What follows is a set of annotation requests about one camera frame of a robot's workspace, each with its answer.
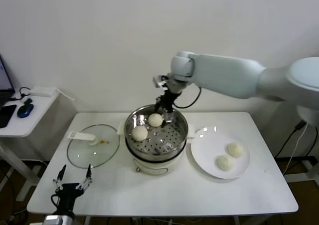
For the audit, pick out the white side table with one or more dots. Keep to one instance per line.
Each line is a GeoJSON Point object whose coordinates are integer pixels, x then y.
{"type": "Point", "coordinates": [27, 125]}

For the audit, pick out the white round plate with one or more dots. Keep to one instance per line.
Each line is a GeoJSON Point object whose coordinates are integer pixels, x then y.
{"type": "Point", "coordinates": [207, 150]}

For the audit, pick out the small black dongle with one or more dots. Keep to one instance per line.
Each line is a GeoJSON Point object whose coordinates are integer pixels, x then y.
{"type": "Point", "coordinates": [28, 101]}

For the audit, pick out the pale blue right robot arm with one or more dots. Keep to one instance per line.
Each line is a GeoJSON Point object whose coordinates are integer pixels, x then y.
{"type": "Point", "coordinates": [236, 78]}

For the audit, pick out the white stand base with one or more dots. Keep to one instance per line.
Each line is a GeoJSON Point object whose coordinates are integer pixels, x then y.
{"type": "Point", "coordinates": [304, 176]}

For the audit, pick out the stainless steel steamer basket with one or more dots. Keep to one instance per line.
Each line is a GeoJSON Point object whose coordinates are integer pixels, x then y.
{"type": "Point", "coordinates": [164, 140]}

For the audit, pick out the blue computer mouse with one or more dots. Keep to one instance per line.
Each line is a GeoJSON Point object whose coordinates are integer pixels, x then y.
{"type": "Point", "coordinates": [25, 110]}

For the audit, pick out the cream electric cooking pot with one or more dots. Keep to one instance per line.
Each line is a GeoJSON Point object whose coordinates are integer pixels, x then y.
{"type": "Point", "coordinates": [154, 166]}

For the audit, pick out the white power strip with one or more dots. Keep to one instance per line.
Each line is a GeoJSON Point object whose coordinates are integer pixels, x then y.
{"type": "Point", "coordinates": [42, 91]}

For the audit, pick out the black laptop lit screen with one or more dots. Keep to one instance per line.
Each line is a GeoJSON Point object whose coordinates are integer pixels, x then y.
{"type": "Point", "coordinates": [3, 83]}

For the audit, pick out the white steamed baozi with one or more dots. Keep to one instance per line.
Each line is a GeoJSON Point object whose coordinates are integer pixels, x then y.
{"type": "Point", "coordinates": [235, 149]}
{"type": "Point", "coordinates": [155, 120]}
{"type": "Point", "coordinates": [225, 163]}
{"type": "Point", "coordinates": [139, 133]}

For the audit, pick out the black smartphone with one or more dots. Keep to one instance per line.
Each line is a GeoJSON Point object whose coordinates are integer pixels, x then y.
{"type": "Point", "coordinates": [7, 114]}

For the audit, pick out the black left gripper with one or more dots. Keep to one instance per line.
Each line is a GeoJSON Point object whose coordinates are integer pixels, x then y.
{"type": "Point", "coordinates": [69, 192]}

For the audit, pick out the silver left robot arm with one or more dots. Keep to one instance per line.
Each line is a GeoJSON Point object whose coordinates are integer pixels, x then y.
{"type": "Point", "coordinates": [59, 220]}

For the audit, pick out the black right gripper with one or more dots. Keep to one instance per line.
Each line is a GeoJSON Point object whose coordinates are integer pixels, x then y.
{"type": "Point", "coordinates": [168, 99]}

